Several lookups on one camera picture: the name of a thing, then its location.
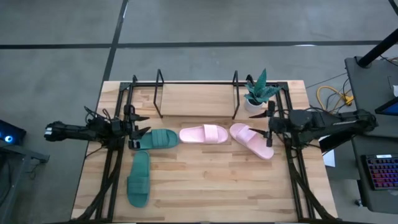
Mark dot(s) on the black computer with blue light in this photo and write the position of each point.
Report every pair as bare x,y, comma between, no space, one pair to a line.
12,133

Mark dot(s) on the wooden shelf with black frame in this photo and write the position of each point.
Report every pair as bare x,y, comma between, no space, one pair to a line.
196,99

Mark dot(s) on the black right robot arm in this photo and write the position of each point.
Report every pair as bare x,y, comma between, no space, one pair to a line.
335,121

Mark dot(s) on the black metal table frame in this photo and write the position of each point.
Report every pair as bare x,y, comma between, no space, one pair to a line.
114,186

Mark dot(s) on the black diagonal bar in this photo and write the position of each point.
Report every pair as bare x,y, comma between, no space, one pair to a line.
332,143

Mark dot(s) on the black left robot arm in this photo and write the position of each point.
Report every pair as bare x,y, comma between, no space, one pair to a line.
71,130

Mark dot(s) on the grey metal cart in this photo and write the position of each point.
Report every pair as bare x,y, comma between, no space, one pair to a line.
18,155

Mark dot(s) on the potted plant in white pot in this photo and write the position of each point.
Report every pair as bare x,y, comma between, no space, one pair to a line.
259,93

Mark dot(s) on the black pole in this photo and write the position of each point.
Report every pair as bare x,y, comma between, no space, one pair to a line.
376,49

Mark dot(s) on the white paper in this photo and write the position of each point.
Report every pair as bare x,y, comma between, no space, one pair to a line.
329,158
395,91

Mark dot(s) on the grey desk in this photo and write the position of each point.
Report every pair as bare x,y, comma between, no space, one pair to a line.
370,90
360,199

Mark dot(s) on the pink rubber slide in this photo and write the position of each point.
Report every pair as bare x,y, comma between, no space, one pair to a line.
202,134
248,138

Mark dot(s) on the black-framed blue screen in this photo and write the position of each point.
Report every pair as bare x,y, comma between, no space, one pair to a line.
390,109

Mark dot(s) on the green rubber slide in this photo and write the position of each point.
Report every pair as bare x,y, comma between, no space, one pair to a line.
161,138
138,183

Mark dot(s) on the backlit keyboard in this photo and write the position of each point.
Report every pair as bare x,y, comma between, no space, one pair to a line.
382,172

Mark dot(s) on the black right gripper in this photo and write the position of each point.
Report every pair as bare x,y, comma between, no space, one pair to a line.
280,127

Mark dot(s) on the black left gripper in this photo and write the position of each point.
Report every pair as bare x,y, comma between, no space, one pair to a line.
119,128

